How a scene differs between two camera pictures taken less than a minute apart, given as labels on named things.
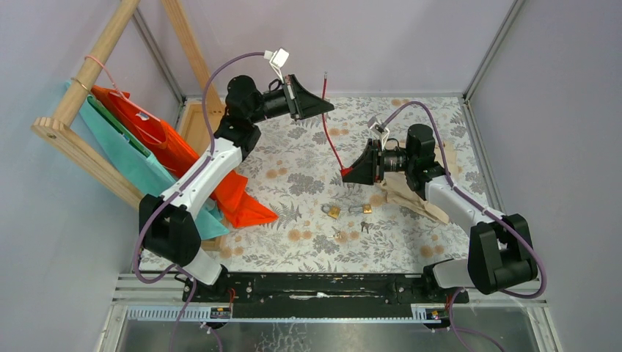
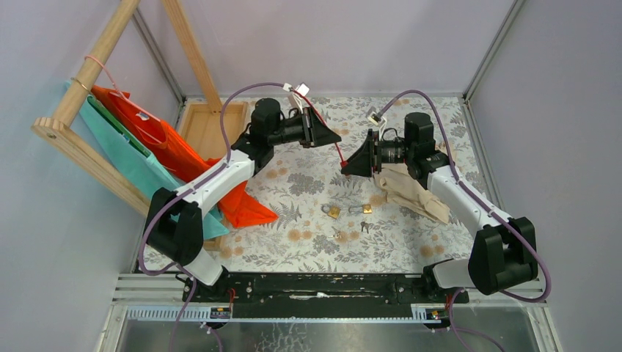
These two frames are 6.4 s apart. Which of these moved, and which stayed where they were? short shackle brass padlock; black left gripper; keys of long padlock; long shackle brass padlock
Moved: black left gripper
Stayed: short shackle brass padlock; keys of long padlock; long shackle brass padlock
